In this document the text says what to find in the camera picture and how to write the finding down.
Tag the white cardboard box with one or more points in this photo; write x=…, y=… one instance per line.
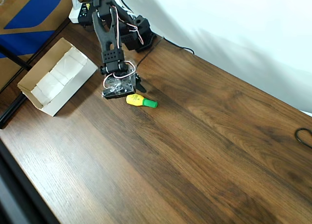
x=73, y=92

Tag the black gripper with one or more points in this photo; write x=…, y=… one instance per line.
x=131, y=85

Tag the black metal pole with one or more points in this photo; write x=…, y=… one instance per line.
x=14, y=59

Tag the plastic-wrapped gripper camera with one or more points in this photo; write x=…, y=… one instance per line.
x=114, y=94

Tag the white power strip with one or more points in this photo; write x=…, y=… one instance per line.
x=73, y=17

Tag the yellow green marker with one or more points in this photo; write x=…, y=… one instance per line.
x=135, y=99

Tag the black metal rail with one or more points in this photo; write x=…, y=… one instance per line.
x=9, y=114

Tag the large brown blue-printed carton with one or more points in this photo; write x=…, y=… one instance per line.
x=24, y=4

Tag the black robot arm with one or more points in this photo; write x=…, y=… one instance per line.
x=109, y=38

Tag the black power adapter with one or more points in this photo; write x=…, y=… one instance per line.
x=84, y=13

